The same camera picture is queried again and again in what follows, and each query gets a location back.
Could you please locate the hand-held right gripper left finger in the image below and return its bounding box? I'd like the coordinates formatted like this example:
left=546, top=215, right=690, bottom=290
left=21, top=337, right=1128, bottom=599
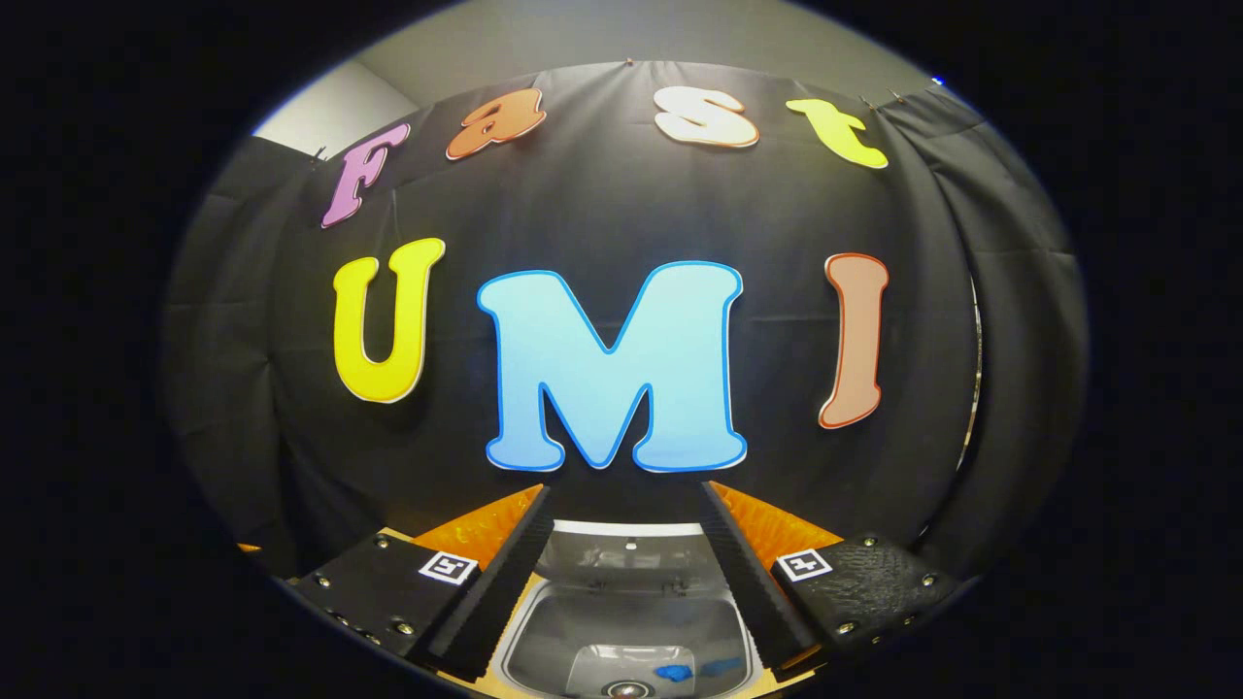
left=291, top=484, right=555, bottom=682

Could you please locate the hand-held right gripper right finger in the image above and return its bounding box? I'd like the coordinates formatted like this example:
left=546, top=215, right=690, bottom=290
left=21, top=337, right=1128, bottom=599
left=699, top=480, right=963, bottom=673

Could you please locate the blue paper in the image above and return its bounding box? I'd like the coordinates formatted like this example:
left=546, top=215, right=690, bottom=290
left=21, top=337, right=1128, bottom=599
left=654, top=657, right=745, bottom=683

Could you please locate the white desktop garbage bin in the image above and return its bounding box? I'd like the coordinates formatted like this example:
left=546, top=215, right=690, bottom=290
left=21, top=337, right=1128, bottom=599
left=490, top=521, right=769, bottom=699

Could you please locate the wooden desktop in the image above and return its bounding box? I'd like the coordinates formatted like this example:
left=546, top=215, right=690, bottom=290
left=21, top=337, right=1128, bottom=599
left=282, top=524, right=826, bottom=699

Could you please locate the black backdrop cloth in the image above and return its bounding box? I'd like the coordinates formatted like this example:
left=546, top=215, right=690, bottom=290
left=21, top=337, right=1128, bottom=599
left=160, top=60, right=1089, bottom=583

